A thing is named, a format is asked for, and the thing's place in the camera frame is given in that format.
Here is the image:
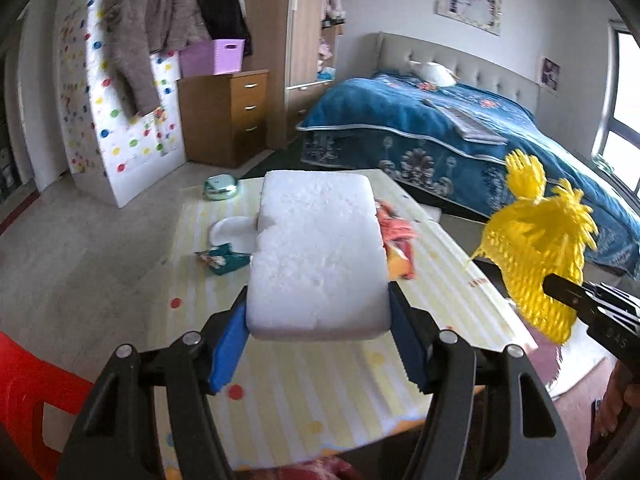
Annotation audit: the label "small wall picture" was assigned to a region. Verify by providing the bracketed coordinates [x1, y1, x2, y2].
[540, 56, 561, 92]

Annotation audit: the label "teal snack wrapper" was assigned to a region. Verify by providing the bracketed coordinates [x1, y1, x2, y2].
[194, 242, 252, 277]

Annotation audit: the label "white round pad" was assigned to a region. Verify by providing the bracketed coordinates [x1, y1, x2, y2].
[209, 216, 258, 253]

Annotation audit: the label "wooden wardrobe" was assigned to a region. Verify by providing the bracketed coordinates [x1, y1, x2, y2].
[270, 0, 346, 146]

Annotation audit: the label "window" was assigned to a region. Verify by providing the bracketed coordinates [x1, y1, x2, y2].
[592, 20, 640, 166]

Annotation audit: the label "black coat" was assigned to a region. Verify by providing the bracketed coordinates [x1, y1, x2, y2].
[196, 0, 252, 56]

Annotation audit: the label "striped yellow tablecloth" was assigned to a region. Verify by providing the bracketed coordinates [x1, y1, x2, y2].
[147, 167, 538, 471]

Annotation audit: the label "red plaid trousers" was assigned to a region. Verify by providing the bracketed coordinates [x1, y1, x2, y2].
[235, 455, 361, 480]

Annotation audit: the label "person's right hand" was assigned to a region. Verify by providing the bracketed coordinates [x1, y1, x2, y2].
[597, 360, 637, 441]

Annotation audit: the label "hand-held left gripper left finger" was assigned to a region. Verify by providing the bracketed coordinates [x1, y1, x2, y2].
[60, 285, 251, 480]

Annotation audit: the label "white pillow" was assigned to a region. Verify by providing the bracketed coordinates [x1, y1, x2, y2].
[407, 60, 458, 86]

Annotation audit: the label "beige upholstered bed frame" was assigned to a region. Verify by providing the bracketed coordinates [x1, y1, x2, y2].
[375, 31, 541, 126]

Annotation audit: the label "grey folded cloth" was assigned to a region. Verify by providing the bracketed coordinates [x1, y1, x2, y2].
[422, 97, 508, 146]

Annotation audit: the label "white dotted board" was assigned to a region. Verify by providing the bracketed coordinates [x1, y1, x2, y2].
[57, 0, 186, 208]

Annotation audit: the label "red plastic chair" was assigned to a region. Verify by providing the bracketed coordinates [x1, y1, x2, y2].
[0, 330, 96, 480]

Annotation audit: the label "yellow foam net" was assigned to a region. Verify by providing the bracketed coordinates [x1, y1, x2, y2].
[470, 150, 599, 345]

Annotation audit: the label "orange snack wrapper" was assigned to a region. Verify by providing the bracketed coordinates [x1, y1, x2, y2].
[376, 200, 418, 248]

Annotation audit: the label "wall poster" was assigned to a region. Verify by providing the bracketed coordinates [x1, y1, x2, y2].
[435, 0, 503, 36]

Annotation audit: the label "yellow orange wrapper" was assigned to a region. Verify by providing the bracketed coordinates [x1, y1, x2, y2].
[385, 240, 417, 281]

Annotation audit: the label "purple plastic basket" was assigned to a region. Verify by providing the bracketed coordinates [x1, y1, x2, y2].
[179, 39, 246, 78]

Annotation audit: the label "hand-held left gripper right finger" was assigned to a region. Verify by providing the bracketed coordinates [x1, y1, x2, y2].
[386, 280, 588, 480]

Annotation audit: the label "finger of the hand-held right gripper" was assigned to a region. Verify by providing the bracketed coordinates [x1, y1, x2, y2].
[544, 272, 596, 311]
[471, 256, 516, 306]

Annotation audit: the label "brown fuzzy coat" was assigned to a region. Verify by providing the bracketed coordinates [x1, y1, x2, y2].
[107, 0, 211, 116]

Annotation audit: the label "blue floral blanket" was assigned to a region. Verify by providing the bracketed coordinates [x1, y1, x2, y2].
[296, 74, 640, 281]

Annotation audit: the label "white foam block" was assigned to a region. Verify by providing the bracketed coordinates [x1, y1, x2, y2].
[248, 170, 392, 343]

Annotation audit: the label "wooden drawer cabinet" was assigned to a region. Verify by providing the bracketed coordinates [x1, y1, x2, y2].
[178, 69, 271, 168]

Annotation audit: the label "white fluffy rug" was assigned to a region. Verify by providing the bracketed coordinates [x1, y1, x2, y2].
[525, 320, 628, 401]

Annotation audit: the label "round teal tin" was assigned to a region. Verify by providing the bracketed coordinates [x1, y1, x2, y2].
[202, 174, 240, 203]

